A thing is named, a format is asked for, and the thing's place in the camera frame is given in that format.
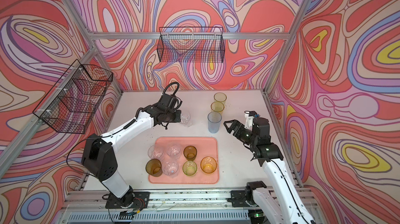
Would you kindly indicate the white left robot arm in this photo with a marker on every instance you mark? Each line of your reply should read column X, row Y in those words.
column 99, row 155

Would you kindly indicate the clear glass small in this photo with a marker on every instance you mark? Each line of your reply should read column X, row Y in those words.
column 186, row 118

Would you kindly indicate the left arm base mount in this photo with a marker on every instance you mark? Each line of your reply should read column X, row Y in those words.
column 132, row 199

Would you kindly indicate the amber glass tumbler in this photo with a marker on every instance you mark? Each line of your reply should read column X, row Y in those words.
column 208, row 165

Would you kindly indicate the clear faceted glass tumbler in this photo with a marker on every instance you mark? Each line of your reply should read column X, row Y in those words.
column 156, row 152

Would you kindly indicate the clear glass tumbler front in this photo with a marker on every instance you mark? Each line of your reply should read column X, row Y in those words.
column 170, row 167

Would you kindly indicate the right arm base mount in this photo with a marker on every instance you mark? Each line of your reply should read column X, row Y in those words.
column 244, row 198

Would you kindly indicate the dark olive dotted glass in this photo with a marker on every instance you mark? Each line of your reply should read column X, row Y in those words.
column 154, row 168

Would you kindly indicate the small dark amber glass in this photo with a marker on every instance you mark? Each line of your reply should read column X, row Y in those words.
column 190, row 153

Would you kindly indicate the yellow tall glass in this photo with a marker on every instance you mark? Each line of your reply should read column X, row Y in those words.
column 217, row 107

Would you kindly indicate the green glass tumbler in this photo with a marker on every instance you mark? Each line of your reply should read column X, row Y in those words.
column 189, row 168

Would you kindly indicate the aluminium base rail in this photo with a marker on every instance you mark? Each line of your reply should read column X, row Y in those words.
column 172, row 206

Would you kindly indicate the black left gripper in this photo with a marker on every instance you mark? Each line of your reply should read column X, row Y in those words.
column 178, row 119

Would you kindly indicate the black wire basket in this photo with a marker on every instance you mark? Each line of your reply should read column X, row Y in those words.
column 77, row 101
column 186, row 44

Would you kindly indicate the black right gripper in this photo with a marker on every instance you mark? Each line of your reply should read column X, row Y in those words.
column 240, row 127

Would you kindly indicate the pink plastic tray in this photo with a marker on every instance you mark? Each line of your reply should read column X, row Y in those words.
column 206, row 146

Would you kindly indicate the yellow-green tall glass back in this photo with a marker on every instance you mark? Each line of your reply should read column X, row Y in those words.
column 220, row 97

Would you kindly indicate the black wire basket back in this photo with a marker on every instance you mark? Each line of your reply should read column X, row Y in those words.
column 186, row 44

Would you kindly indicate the black wire basket left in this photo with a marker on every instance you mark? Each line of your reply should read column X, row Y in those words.
column 77, row 101

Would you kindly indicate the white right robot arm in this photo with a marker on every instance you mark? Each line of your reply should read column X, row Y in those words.
column 288, row 207

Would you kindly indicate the blue textured tall glass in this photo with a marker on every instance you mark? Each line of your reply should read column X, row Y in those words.
column 214, row 121

